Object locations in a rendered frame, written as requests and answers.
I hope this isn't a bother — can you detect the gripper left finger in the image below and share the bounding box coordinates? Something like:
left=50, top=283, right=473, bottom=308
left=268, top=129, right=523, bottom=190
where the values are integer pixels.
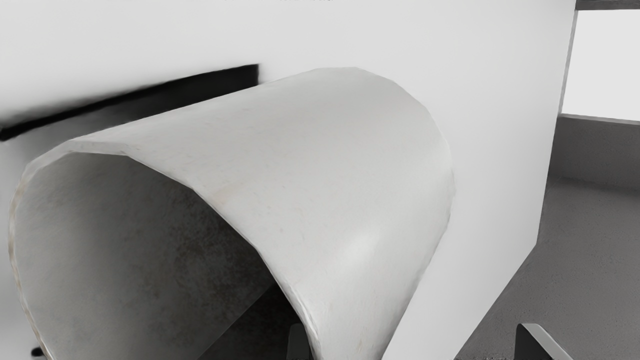
left=286, top=323, right=313, bottom=360

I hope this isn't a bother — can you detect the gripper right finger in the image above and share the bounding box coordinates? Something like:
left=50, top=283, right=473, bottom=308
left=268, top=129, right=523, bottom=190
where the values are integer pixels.
left=515, top=323, right=575, bottom=360

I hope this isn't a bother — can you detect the white ceramic mug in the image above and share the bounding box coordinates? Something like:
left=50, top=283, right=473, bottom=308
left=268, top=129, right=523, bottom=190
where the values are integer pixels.
left=8, top=67, right=456, bottom=360

